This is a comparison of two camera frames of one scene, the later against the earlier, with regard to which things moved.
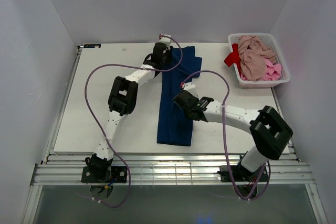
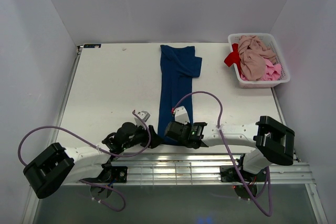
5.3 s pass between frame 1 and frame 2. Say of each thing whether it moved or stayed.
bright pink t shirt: stayed
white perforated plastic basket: stayed
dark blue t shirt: stayed
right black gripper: moved
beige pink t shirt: stayed
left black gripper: moved
